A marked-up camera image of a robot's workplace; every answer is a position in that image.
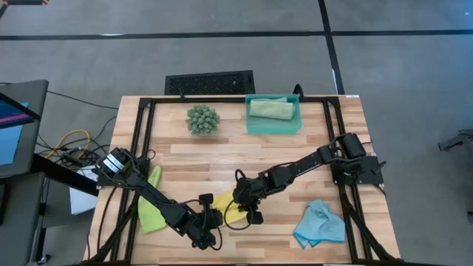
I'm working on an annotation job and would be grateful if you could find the grey computer monitor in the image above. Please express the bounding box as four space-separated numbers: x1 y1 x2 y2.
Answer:
0 79 50 180

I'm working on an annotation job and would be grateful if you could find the white paper sheet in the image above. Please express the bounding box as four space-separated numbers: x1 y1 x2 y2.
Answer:
69 164 103 216

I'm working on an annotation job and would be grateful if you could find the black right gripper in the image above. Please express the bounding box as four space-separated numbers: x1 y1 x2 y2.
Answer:
232 172 276 225

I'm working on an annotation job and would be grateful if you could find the black bar with orange ends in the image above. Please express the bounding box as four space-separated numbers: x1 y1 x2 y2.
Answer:
0 0 49 7

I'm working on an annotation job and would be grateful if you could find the potted artificial green plant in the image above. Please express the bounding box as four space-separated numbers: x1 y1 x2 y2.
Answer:
185 104 221 137

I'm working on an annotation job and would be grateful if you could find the yellow cable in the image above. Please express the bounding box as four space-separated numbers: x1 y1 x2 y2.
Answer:
44 129 92 160

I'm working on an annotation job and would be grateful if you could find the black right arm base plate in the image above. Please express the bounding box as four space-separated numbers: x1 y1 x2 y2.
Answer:
330 154 387 185

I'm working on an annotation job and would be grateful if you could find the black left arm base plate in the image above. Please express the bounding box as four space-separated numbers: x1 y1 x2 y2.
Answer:
96 162 151 187

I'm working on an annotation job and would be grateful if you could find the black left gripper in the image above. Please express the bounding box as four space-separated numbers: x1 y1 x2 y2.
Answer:
191 193 228 250

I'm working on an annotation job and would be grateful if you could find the pale green microfiber towel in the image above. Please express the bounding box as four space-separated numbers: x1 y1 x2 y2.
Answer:
248 96 296 121

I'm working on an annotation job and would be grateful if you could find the black aluminium table frame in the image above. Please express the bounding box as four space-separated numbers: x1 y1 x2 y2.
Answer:
84 95 404 266

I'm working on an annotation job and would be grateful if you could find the light blue microfiber towel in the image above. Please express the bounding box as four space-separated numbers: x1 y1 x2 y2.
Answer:
293 199 347 249

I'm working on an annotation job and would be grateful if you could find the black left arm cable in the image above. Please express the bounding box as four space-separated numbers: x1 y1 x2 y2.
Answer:
171 198 223 251

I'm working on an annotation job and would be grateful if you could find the teal plastic basket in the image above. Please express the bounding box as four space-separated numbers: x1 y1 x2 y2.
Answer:
245 93 303 135

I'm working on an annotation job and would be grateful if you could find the black stand foot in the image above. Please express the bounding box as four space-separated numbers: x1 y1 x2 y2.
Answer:
438 127 473 158

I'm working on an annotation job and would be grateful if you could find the black desk bar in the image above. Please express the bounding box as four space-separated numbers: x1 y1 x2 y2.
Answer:
31 153 101 197

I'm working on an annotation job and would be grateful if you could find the black floor cable bundle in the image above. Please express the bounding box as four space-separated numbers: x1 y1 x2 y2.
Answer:
35 90 119 169

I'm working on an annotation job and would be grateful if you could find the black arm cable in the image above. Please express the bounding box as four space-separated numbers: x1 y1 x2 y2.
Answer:
171 198 223 251
223 168 256 231

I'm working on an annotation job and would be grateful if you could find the yellow microfiber towel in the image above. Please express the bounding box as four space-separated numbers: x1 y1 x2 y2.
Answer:
212 190 249 226

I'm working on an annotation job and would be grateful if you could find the lime green microfiber towel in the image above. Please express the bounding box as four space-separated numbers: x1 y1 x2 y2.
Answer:
137 165 168 235

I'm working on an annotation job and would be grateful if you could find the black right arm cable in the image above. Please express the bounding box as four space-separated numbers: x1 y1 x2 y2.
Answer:
223 168 256 231

